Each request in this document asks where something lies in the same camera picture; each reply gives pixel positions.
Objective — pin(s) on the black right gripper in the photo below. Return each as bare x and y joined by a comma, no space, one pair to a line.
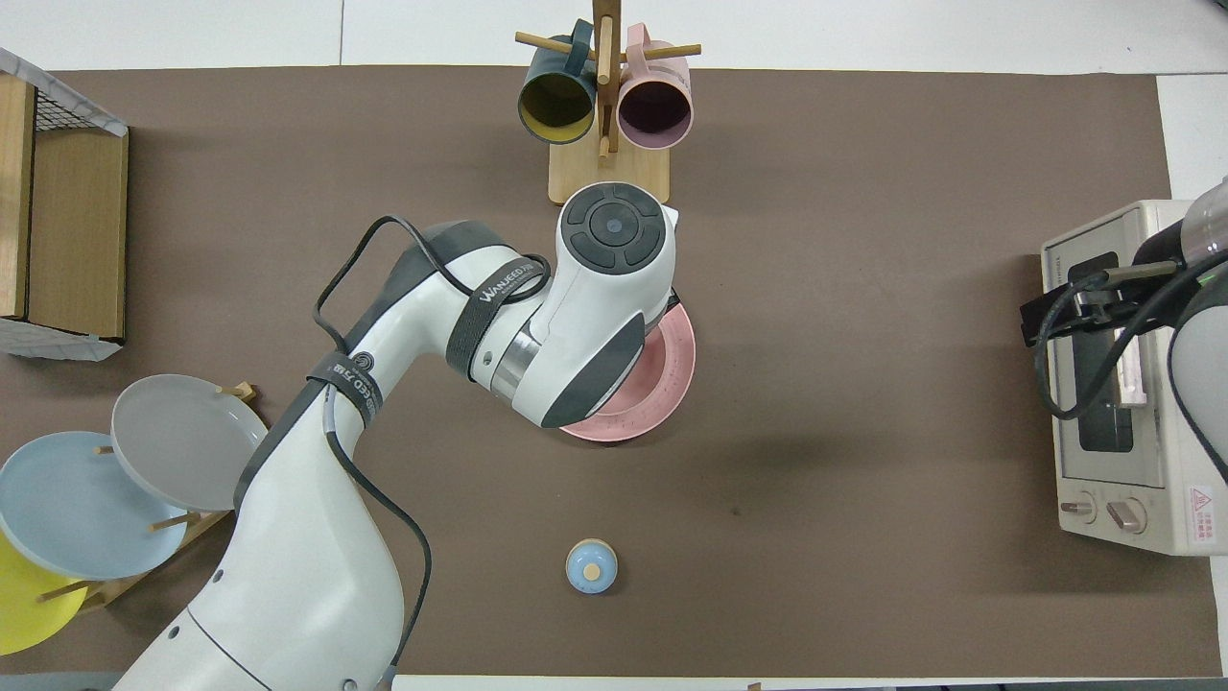
1055,312

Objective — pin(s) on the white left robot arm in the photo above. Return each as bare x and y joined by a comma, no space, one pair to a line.
307,595

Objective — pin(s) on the beige toaster oven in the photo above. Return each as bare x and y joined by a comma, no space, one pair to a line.
1122,480

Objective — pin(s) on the brown table mat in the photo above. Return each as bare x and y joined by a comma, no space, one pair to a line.
863,192

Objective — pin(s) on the pink plate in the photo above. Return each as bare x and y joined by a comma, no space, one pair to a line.
672,384

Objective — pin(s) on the pink mug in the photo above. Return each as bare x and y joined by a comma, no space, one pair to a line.
655,110

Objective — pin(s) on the wooden mug tree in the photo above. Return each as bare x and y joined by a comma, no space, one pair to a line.
609,178

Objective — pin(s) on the blue lid with wooden knob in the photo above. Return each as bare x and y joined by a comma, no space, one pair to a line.
591,566

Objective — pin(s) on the dark teal mug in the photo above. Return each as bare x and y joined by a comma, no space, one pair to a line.
556,106

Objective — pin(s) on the gray plate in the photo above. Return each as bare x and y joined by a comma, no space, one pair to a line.
182,441

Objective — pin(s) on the wooden plate rack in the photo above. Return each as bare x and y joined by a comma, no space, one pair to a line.
177,523

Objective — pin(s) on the wooden shelf with mesh ends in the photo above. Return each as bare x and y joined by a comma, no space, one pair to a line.
77,240

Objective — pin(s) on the light blue plate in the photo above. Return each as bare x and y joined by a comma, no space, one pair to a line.
77,509

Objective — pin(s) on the yellow plate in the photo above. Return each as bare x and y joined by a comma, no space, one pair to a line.
24,605

